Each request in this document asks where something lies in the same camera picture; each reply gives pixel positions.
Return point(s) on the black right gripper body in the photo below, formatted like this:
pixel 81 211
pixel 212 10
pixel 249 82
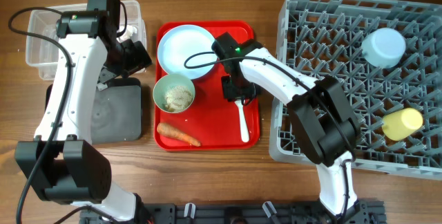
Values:
pixel 238 90

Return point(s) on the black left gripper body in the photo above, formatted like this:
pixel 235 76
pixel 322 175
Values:
pixel 112 70

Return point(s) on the white paper tissue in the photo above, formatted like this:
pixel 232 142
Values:
pixel 128 33

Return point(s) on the white plastic spoon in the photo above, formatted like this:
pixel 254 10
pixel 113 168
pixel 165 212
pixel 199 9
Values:
pixel 244 132

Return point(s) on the light blue plate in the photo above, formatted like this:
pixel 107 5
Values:
pixel 180 43

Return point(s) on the green bowl with food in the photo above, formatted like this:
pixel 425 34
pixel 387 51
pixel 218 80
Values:
pixel 174 93

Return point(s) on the orange carrot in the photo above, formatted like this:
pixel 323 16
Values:
pixel 169 131

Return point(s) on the light blue bowl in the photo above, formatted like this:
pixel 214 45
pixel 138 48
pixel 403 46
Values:
pixel 383 48

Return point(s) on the yellow plastic cup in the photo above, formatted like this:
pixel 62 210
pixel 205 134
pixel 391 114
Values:
pixel 401 124

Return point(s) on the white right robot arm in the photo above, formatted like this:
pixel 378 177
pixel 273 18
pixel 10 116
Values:
pixel 322 119

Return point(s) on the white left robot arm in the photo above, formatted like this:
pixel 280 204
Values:
pixel 60 163

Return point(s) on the grey dishwasher rack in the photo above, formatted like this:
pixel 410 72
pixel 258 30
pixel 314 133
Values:
pixel 324 37

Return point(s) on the red plastic tray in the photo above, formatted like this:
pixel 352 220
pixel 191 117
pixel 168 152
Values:
pixel 211 119

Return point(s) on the black tray bin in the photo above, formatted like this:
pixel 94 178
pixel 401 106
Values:
pixel 117 113

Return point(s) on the clear plastic bin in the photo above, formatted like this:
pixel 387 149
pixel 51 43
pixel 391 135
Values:
pixel 44 55

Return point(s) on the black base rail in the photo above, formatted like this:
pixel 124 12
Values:
pixel 365 211

